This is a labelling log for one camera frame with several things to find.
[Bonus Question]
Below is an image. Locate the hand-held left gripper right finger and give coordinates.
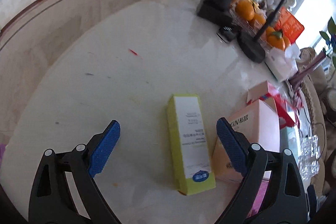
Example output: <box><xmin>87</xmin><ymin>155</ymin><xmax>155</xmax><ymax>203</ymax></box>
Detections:
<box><xmin>216</xmin><ymin>117</ymin><xmax>308</xmax><ymax>224</ymax></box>

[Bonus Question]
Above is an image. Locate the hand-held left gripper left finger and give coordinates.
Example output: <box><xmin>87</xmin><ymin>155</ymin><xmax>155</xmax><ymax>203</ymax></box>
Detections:
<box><xmin>28</xmin><ymin>120</ymin><xmax>122</xmax><ymax>224</ymax></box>

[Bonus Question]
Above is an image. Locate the yellow-green carton box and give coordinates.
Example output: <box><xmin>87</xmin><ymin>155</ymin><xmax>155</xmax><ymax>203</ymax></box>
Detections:
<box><xmin>167</xmin><ymin>93</ymin><xmax>216</xmax><ymax>196</ymax></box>

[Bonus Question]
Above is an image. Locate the pale pink carton box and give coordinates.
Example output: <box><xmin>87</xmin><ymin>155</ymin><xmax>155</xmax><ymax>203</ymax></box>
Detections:
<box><xmin>211</xmin><ymin>99</ymin><xmax>281</xmax><ymax>184</ymax></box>

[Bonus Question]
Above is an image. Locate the ornate white coffee table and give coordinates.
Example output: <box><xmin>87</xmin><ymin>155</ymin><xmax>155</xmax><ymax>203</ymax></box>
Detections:
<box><xmin>0</xmin><ymin>0</ymin><xmax>326</xmax><ymax>224</ymax></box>

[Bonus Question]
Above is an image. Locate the teal carton box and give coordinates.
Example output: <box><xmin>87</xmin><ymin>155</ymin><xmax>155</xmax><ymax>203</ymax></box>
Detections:
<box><xmin>280</xmin><ymin>126</ymin><xmax>301</xmax><ymax>159</ymax></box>

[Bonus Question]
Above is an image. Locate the red and white box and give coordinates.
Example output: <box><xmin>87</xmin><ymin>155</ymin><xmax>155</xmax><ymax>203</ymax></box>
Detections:
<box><xmin>246</xmin><ymin>81</ymin><xmax>296</xmax><ymax>130</ymax></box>

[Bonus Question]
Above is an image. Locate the set of clear glass cups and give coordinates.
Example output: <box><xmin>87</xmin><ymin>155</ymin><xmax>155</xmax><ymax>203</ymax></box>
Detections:
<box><xmin>298</xmin><ymin>135</ymin><xmax>322</xmax><ymax>180</ymax></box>

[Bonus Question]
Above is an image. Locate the white tissue pack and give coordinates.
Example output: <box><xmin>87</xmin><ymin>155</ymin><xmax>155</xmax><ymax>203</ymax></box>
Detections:
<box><xmin>264</xmin><ymin>44</ymin><xmax>301</xmax><ymax>83</ymax></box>

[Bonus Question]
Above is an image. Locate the small red scrap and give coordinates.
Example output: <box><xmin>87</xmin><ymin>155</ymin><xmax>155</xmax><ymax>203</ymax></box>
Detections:
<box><xmin>128</xmin><ymin>49</ymin><xmax>144</xmax><ymax>60</ymax></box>

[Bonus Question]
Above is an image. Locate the black selfie stick tripod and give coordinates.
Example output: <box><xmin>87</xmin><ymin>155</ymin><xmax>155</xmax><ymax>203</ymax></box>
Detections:
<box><xmin>238</xmin><ymin>0</ymin><xmax>314</xmax><ymax>64</ymax></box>

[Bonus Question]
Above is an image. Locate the dark purple vase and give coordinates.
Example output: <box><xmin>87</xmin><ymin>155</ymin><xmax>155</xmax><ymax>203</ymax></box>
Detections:
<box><xmin>289</xmin><ymin>52</ymin><xmax>327</xmax><ymax>88</ymax></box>

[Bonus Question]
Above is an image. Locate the small black and white gadget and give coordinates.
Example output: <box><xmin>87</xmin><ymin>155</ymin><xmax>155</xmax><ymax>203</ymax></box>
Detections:
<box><xmin>217</xmin><ymin>25</ymin><xmax>239</xmax><ymax>43</ymax></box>

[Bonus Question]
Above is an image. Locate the orange fruit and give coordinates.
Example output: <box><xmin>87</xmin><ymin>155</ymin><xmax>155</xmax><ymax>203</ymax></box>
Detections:
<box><xmin>266</xmin><ymin>30</ymin><xmax>286</xmax><ymax>51</ymax></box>
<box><xmin>235</xmin><ymin>0</ymin><xmax>255</xmax><ymax>21</ymax></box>
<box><xmin>249</xmin><ymin>13</ymin><xmax>266</xmax><ymax>29</ymax></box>

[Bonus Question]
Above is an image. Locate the glass fruit bowl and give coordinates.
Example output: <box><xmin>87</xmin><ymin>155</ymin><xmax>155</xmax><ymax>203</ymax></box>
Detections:
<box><xmin>230</xmin><ymin>2</ymin><xmax>279</xmax><ymax>57</ymax></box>

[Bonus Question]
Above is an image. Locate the black rectangular box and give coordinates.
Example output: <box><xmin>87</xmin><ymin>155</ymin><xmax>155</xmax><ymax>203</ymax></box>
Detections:
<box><xmin>197</xmin><ymin>2</ymin><xmax>234</xmax><ymax>27</ymax></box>

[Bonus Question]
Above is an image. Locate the orange-red gift box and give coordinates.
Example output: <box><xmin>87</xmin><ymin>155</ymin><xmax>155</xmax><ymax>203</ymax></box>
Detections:
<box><xmin>273</xmin><ymin>6</ymin><xmax>305</xmax><ymax>45</ymax></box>

